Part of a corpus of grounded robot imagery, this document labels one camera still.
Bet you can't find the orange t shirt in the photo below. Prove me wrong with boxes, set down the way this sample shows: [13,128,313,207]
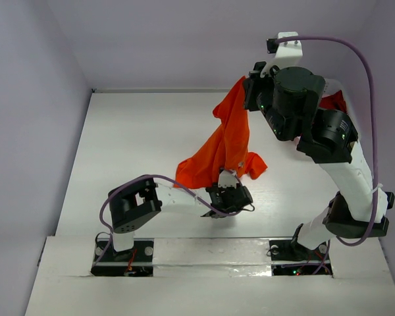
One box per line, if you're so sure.
[175,76,268,189]

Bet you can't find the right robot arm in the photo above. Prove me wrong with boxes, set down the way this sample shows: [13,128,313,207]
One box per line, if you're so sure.
[244,62,394,261]

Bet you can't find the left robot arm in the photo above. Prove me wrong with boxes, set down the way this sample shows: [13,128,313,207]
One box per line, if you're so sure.
[99,174,255,260]

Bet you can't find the white plastic basket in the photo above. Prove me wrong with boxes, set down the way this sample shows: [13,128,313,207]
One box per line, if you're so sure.
[322,79,345,99]

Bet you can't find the dark red t shirt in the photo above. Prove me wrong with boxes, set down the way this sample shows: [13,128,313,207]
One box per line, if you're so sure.
[319,90,348,113]

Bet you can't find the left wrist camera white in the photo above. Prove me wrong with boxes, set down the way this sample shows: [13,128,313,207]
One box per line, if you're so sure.
[217,169,240,188]

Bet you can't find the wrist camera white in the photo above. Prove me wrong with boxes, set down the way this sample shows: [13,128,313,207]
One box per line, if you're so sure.
[261,32,303,77]
[217,169,240,188]

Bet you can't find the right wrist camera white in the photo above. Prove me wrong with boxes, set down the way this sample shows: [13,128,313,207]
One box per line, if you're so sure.
[261,32,303,77]

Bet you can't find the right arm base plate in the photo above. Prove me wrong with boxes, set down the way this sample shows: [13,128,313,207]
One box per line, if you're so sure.
[267,239,333,277]

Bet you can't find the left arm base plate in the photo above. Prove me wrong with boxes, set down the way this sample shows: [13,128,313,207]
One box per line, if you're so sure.
[91,239,154,277]

